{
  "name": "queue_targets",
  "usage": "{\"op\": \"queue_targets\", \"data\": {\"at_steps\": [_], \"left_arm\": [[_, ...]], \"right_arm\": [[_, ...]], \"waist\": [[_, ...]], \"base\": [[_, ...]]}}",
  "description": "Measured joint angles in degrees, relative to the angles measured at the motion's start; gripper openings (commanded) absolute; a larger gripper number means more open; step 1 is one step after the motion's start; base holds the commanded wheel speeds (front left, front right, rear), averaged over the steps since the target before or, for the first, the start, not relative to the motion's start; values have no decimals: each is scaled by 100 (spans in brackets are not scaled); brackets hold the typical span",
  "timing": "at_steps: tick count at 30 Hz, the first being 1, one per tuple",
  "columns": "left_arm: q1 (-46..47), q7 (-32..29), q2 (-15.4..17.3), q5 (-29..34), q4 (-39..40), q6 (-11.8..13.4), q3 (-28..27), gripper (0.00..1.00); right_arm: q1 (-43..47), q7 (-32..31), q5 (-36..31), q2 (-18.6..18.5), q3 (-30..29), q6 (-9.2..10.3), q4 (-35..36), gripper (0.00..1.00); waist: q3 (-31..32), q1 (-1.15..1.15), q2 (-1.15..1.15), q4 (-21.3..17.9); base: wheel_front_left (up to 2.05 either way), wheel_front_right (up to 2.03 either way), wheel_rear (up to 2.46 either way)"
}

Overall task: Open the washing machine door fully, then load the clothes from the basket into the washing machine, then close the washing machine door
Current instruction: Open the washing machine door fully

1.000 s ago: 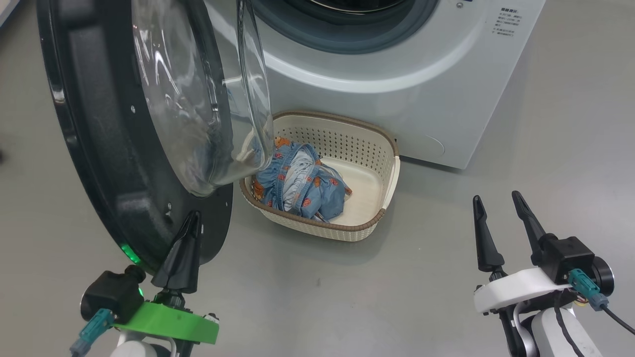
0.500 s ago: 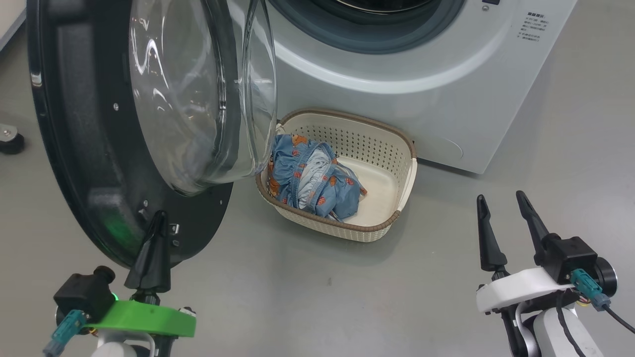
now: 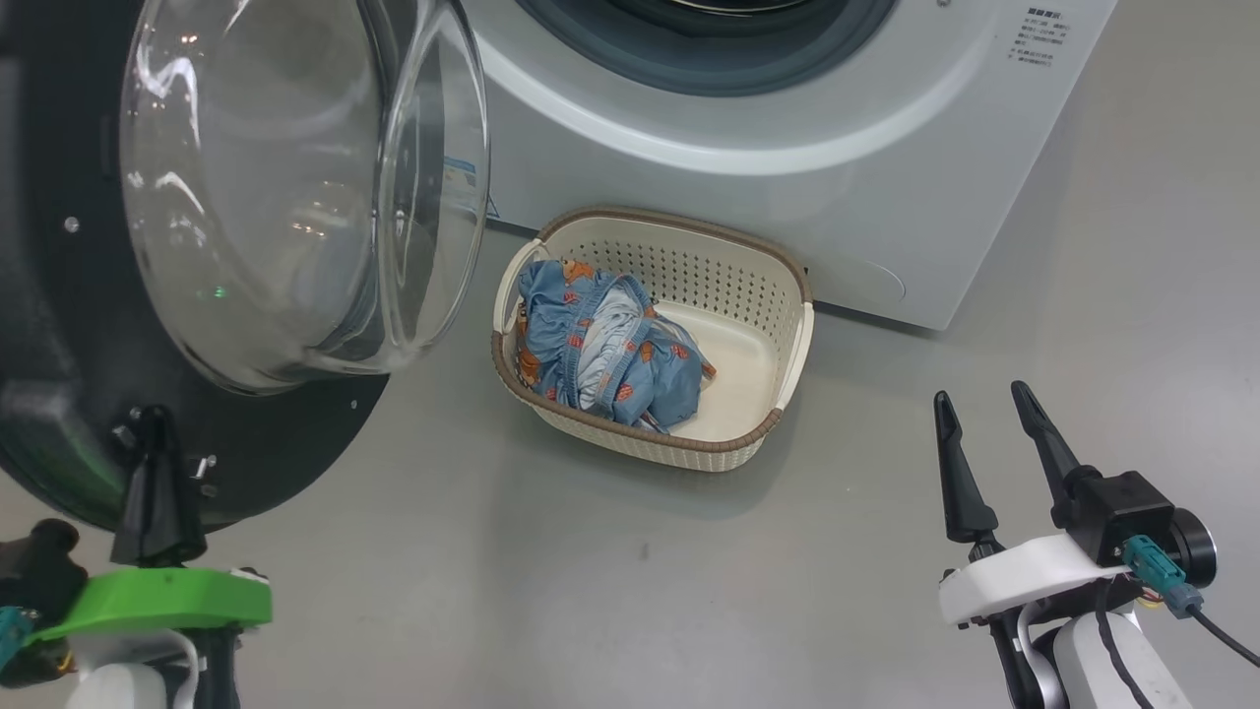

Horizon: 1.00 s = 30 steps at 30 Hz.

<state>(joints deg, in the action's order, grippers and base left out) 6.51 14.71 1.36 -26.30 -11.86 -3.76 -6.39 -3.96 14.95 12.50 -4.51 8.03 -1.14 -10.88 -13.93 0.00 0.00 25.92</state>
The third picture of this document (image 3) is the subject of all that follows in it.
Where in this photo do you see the blue patterned garment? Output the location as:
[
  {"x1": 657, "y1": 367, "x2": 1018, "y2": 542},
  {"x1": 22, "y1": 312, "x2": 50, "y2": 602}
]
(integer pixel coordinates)
[{"x1": 517, "y1": 259, "x2": 717, "y2": 434}]

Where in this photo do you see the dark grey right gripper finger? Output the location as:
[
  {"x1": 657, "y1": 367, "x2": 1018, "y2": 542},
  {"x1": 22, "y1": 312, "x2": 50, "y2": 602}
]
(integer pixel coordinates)
[
  {"x1": 933, "y1": 391, "x2": 1000, "y2": 545},
  {"x1": 1011, "y1": 381, "x2": 1102, "y2": 528}
]

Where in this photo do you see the teal-plug camera cable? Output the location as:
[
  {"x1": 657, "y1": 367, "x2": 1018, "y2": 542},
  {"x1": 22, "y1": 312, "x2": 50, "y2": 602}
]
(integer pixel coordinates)
[
  {"x1": 0, "y1": 606, "x2": 35, "y2": 680},
  {"x1": 1122, "y1": 535, "x2": 1260, "y2": 671}
]

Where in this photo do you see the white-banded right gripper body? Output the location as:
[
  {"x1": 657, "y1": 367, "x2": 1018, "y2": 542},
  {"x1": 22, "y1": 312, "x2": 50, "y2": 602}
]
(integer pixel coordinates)
[{"x1": 938, "y1": 534, "x2": 1143, "y2": 627}]

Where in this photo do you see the teal-plug left camera cable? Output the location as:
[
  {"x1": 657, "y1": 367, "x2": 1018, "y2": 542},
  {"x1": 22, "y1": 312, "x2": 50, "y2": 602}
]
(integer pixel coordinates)
[{"x1": 0, "y1": 606, "x2": 35, "y2": 680}]

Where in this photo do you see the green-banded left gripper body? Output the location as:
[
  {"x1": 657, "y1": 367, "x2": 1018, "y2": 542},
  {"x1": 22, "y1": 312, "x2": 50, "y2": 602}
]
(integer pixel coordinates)
[{"x1": 28, "y1": 565, "x2": 275, "y2": 651}]

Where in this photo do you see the black-rimmed glass washer door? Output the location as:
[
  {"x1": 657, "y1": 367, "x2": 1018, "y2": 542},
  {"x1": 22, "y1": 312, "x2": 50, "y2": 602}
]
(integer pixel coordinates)
[{"x1": 0, "y1": 0, "x2": 491, "y2": 533}]

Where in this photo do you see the cream perforated laundry basket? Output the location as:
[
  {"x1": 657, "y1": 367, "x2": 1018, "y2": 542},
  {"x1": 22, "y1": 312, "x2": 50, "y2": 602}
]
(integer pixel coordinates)
[{"x1": 490, "y1": 205, "x2": 816, "y2": 474}]

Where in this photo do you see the black cable along right arm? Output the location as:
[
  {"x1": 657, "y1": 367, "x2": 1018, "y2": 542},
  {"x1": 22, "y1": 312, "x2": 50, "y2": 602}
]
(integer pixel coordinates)
[{"x1": 1095, "y1": 581, "x2": 1155, "y2": 709}]

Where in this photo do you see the white Hisense washing machine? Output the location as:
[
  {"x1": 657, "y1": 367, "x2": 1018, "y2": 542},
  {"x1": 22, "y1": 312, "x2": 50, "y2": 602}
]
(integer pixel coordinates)
[{"x1": 463, "y1": 0, "x2": 1118, "y2": 331}]

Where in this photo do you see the teal-plug right camera cable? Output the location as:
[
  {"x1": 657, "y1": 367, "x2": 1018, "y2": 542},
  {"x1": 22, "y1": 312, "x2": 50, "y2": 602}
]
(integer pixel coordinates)
[{"x1": 1122, "y1": 535, "x2": 1260, "y2": 671}]

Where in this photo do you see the blue energy label sticker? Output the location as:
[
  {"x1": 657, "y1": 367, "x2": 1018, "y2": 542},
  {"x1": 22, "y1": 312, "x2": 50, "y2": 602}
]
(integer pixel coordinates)
[{"x1": 443, "y1": 158, "x2": 503, "y2": 224}]

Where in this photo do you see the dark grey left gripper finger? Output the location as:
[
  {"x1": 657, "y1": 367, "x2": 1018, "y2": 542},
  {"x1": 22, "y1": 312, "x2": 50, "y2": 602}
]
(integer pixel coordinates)
[
  {"x1": 110, "y1": 406, "x2": 164, "y2": 568},
  {"x1": 161, "y1": 414, "x2": 209, "y2": 568}
]

